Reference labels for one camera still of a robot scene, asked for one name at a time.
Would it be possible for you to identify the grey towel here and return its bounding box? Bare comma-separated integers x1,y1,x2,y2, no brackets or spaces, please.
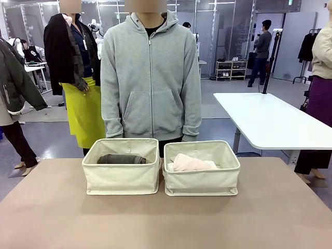
97,154,148,165

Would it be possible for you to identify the pink towel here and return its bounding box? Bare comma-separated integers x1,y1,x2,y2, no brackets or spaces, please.
173,153,219,171

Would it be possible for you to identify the white towel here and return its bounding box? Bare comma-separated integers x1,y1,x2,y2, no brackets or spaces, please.
167,160,217,171

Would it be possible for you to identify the person with yellow apron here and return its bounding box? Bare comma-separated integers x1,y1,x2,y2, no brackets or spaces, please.
43,0,106,157

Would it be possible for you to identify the white humanoid robot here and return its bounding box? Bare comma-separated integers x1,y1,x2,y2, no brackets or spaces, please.
87,18,105,61

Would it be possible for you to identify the white background desk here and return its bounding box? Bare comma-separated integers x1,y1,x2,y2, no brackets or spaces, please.
24,61,49,92

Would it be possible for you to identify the seated person in varsity jacket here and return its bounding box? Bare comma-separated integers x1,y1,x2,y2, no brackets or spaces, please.
21,39,45,63

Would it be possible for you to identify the person in grey hoodie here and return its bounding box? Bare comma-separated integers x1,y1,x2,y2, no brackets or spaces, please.
100,0,203,158

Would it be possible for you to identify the person in dark green jacket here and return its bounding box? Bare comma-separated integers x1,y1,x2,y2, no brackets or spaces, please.
0,36,49,177

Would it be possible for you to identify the cream fabric basket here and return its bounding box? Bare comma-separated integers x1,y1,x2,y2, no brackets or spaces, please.
82,138,162,196
162,140,241,197

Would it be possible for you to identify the wooden shoe rack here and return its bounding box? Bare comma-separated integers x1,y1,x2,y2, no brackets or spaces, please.
215,60,248,81

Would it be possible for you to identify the black case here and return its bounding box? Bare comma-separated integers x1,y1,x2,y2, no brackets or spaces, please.
246,51,257,70

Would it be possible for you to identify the standing person in grey sweater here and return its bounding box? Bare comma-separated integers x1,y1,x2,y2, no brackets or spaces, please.
247,20,272,88

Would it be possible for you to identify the white table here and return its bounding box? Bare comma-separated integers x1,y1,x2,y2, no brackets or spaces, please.
213,92,332,165

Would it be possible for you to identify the black tripod pole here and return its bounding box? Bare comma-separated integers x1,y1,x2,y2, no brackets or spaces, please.
262,29,284,94

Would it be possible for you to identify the black clothes rack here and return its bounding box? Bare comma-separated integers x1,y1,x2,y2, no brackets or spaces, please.
293,28,323,85

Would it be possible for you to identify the black hanging garment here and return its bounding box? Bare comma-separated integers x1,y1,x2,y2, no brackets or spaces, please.
297,32,319,63

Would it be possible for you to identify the person in purple skirt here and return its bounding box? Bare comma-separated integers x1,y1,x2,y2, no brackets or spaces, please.
294,5,332,185

